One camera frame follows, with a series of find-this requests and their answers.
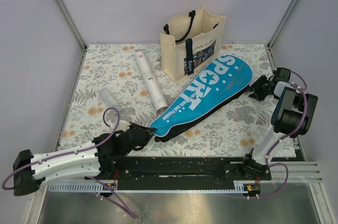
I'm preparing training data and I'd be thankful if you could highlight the blue racket cover bag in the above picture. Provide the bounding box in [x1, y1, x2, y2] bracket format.
[149, 55, 253, 143]

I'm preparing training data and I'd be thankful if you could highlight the white shuttlecock tube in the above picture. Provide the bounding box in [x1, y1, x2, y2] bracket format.
[134, 51, 168, 115]

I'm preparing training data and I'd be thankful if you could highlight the clear plastic tube cap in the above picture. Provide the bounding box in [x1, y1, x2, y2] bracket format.
[99, 88, 121, 112]

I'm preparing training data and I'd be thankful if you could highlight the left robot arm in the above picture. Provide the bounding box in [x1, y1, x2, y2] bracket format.
[13, 121, 156, 197]

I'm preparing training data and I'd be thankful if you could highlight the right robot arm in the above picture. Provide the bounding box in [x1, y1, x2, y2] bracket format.
[240, 67, 318, 180]

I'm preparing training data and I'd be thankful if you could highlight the beige canvas tote bag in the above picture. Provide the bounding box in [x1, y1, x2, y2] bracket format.
[160, 8, 226, 83]

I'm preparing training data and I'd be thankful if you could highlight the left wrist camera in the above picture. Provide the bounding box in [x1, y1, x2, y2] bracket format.
[116, 120, 130, 132]

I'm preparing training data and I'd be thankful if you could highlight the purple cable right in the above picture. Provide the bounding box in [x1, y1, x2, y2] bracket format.
[248, 72, 308, 200]

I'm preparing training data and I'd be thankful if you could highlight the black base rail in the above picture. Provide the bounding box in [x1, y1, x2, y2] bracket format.
[95, 157, 271, 191]

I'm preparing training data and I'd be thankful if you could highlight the aluminium frame post left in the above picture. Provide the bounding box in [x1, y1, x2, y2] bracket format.
[39, 0, 88, 52]

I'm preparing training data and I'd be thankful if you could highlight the aluminium frame post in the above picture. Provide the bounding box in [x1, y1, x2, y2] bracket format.
[267, 0, 317, 49]
[39, 0, 88, 52]

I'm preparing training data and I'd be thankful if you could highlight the aluminium frame post right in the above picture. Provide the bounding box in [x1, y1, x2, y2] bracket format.
[267, 0, 317, 49]

